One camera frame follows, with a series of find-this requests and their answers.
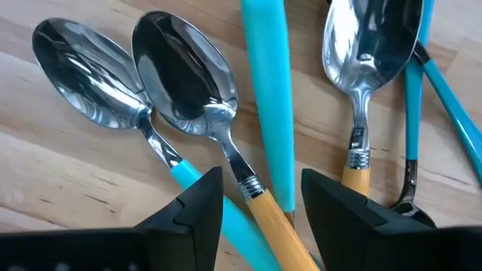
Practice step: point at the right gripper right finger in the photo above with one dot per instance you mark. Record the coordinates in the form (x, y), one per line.
(346, 233)

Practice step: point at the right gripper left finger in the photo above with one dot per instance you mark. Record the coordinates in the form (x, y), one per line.
(180, 233)

